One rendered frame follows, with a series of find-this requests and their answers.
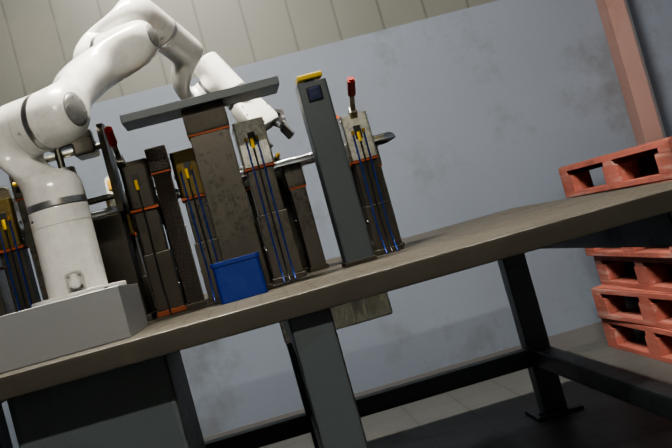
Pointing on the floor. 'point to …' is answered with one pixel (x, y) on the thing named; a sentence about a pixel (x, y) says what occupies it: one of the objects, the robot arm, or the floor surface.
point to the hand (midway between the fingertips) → (279, 140)
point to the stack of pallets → (643, 284)
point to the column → (113, 410)
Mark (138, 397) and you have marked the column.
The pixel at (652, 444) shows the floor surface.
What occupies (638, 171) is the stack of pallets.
